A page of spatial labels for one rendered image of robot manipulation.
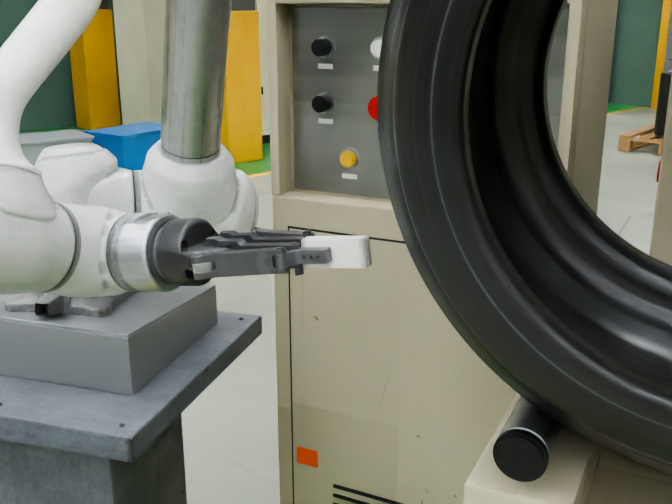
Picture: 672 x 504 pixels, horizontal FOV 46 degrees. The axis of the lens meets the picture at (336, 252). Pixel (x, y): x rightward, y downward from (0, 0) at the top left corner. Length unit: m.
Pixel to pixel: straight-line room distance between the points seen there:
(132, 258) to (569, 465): 0.49
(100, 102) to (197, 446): 6.52
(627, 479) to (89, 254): 0.60
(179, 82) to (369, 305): 0.54
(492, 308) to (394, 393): 0.94
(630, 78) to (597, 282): 10.27
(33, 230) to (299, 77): 0.79
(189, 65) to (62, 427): 0.58
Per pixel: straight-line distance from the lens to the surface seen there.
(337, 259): 0.78
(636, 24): 11.09
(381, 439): 1.60
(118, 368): 1.32
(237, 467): 2.33
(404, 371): 1.51
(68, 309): 1.40
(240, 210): 1.40
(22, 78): 0.92
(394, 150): 0.62
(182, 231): 0.86
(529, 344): 0.62
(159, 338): 1.38
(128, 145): 6.18
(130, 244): 0.88
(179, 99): 1.29
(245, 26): 6.55
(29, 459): 1.53
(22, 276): 0.85
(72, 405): 1.33
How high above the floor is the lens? 1.25
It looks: 17 degrees down
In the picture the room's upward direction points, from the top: straight up
